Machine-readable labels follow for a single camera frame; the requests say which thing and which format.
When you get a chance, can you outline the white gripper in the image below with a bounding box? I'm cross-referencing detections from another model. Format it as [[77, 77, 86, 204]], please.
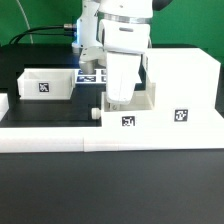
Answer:
[[106, 52, 141, 104]]

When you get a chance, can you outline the white marker tag sheet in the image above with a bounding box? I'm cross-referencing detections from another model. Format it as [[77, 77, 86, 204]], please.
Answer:
[[75, 69, 106, 84]]

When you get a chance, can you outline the white L-shaped border wall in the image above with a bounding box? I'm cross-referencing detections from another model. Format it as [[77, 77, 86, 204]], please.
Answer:
[[0, 93, 224, 154]]

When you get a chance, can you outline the white thin cable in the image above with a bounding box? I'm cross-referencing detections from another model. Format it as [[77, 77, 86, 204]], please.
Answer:
[[15, 0, 35, 45]]

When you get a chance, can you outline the black cable bundle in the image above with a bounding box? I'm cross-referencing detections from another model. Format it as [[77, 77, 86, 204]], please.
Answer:
[[8, 23, 78, 46]]

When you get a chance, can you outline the white rear drawer box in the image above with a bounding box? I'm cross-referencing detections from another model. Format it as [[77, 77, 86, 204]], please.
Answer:
[[17, 68, 75, 100]]

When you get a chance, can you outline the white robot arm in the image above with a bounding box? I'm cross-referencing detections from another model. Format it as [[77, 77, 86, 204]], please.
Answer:
[[72, 0, 173, 104]]

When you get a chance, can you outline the white drawer box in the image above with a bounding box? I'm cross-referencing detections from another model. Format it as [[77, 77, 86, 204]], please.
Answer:
[[17, 68, 75, 100], [91, 91, 153, 128]]

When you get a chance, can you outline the white drawer cabinet frame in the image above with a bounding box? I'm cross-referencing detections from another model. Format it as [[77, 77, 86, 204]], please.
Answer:
[[144, 48, 224, 127]]

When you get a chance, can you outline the white front drawer box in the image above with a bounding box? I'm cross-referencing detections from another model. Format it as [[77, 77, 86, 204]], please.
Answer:
[[91, 91, 153, 128]]

